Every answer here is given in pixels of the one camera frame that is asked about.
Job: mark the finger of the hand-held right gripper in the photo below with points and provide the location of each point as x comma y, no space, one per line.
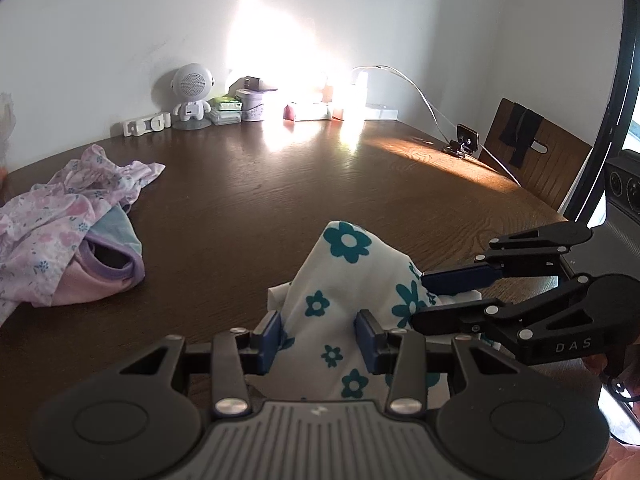
450,319
460,278

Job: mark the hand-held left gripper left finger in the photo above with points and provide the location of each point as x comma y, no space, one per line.
270,342

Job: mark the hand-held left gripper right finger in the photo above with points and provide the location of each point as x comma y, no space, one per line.
369,345

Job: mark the white teal floral garment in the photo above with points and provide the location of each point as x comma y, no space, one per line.
345,290

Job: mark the black appliance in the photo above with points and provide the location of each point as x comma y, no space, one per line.
625,182

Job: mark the black phone holder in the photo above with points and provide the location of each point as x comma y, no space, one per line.
464,139

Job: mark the wooden chair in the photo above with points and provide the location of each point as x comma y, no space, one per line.
555,160

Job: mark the black cloth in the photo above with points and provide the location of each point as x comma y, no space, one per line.
522,132

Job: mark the lilac trimmed pastel garment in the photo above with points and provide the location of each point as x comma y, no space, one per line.
110,270

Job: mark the pink white box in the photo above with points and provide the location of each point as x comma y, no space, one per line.
307,111

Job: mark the green white packets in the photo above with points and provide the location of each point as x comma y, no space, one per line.
225,110

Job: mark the purple floral garment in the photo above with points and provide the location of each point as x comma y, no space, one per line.
60,205

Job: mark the white robot speaker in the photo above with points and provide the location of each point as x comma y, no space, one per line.
191,92

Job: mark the black door frame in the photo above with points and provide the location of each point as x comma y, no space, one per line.
607,110

